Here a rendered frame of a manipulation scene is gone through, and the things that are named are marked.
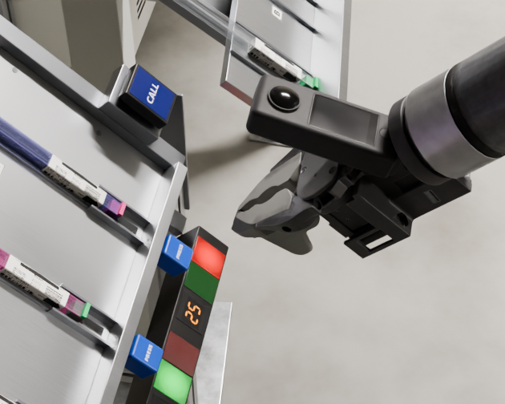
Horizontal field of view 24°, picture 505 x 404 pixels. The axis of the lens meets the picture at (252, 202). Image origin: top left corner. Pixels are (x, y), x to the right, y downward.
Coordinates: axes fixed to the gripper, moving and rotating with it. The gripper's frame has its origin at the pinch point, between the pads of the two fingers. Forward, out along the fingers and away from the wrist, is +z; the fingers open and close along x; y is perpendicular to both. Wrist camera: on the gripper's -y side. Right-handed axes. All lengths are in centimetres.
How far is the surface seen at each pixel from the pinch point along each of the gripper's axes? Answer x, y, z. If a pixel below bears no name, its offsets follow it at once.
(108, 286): -6.4, -4.6, 9.8
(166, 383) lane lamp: -10.9, 4.2, 10.8
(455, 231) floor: 66, 69, 41
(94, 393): -16.6, -3.1, 8.8
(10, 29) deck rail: 9.6, -22.4, 8.4
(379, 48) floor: 108, 55, 54
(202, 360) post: 32, 42, 65
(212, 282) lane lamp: 1.4, 6.1, 10.8
